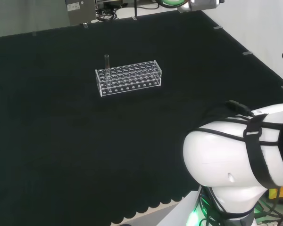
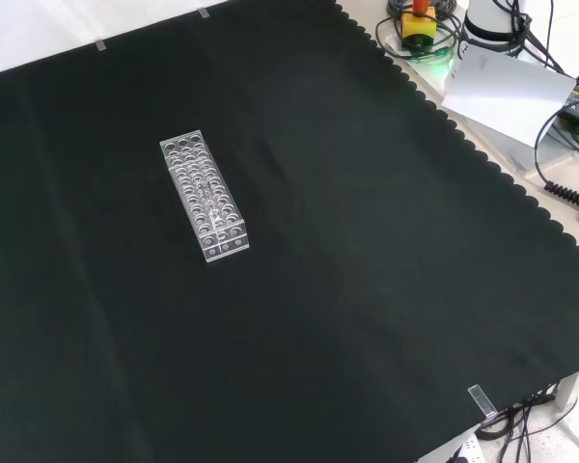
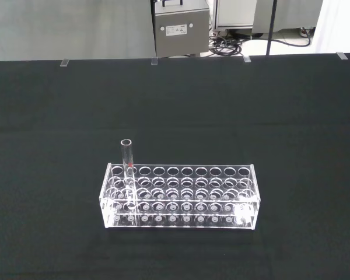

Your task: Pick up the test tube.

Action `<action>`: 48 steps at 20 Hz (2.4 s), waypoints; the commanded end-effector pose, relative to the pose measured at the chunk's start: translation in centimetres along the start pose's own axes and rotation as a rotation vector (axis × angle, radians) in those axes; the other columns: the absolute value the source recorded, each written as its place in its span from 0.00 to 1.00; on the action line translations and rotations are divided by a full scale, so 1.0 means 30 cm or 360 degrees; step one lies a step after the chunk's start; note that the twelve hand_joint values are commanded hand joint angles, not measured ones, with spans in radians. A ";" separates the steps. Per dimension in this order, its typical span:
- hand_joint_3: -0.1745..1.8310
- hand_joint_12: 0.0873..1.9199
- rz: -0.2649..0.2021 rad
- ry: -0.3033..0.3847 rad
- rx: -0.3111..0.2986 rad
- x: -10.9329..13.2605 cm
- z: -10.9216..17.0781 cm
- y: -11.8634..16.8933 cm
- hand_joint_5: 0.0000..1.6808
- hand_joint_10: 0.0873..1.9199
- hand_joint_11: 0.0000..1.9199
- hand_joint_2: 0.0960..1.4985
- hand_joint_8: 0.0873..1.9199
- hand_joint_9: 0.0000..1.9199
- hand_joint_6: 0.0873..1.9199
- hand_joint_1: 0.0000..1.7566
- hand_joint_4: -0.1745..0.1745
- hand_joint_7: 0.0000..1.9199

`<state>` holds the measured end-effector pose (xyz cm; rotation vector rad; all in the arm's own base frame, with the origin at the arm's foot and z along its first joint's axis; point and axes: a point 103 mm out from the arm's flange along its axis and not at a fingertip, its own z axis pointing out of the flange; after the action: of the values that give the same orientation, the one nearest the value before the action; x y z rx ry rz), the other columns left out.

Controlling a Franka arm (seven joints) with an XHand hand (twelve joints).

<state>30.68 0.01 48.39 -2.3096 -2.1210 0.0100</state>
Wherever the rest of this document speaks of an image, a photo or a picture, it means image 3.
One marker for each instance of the white framed cabinet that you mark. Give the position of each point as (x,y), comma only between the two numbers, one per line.
(233,14)

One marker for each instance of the clear test tube rack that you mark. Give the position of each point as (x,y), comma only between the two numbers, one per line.
(181,201)

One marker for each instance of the black bench cloth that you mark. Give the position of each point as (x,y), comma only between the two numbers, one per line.
(175,122)

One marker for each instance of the grey metal cabinet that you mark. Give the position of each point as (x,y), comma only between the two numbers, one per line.
(181,29)

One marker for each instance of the black tripod pole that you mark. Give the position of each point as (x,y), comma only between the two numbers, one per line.
(271,26)

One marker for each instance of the grey steel cabinet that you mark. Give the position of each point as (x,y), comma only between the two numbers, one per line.
(288,14)

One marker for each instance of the clear tape piece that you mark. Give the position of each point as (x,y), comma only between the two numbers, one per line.
(64,63)
(154,61)
(246,59)
(341,55)

